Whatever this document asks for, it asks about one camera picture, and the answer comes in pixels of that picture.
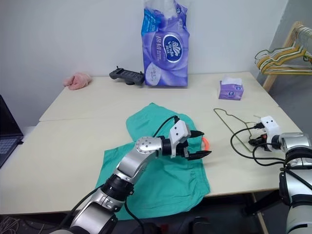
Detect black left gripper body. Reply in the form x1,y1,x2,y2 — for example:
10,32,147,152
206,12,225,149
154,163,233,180
175,132,196,161

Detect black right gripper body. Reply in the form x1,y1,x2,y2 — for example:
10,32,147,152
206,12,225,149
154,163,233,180
253,133,270,152

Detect olive wire hanger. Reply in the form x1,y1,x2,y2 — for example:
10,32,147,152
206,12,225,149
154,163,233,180
213,107,264,153

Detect green shorts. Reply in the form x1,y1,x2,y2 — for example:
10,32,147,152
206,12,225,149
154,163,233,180
95,102,212,221

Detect small purple tissue pack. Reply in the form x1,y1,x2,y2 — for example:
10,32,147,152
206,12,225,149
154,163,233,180
217,75,245,100

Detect wooden table leg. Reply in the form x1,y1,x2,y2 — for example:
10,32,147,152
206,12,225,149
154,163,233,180
250,193,268,234

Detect purple Vinda tissue bag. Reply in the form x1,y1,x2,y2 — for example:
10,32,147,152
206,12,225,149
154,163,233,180
140,0,191,88

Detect black handheld controller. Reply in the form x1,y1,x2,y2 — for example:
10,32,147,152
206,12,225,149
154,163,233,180
108,66,145,86

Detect wooden clothes rack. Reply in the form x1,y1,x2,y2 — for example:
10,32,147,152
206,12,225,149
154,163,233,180
262,21,312,93

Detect pink plush cloth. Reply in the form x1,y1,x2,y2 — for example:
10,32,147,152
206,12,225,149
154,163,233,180
63,72,93,91

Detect dark laptop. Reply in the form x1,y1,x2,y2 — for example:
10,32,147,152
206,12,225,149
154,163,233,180
0,94,25,169

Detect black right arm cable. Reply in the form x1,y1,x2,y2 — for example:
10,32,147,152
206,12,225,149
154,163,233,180
230,114,312,193

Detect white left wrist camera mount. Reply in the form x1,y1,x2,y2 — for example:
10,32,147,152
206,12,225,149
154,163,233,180
168,119,194,159

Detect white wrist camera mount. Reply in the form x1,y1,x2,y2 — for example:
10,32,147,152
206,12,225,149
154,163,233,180
259,115,281,152
168,119,194,159

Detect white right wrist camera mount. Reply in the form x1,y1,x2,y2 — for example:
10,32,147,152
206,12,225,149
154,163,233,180
259,115,281,152

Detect yellow wire hanger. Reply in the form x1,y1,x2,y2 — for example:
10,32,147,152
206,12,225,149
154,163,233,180
257,45,312,76

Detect dark green wire hanger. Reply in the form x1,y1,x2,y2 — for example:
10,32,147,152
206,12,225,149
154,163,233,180
254,48,312,71

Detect white wire hanger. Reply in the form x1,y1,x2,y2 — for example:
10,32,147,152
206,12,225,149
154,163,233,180
265,23,312,64

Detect white cord bundle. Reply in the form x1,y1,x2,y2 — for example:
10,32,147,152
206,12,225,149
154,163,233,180
0,216,24,234

